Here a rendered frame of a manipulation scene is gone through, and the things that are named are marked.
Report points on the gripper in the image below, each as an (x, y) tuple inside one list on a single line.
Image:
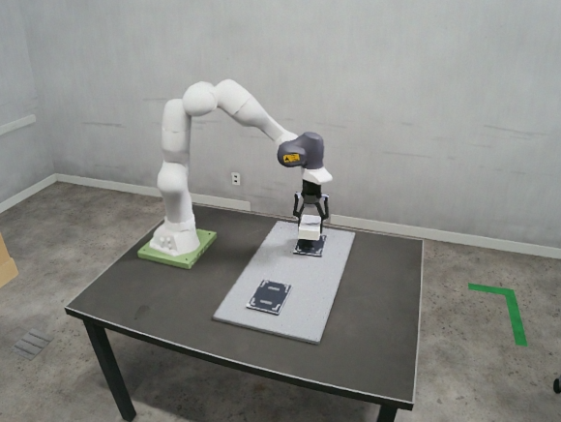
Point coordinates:
[(311, 188)]

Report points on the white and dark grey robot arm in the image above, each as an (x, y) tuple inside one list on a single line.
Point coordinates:
[(178, 231)]

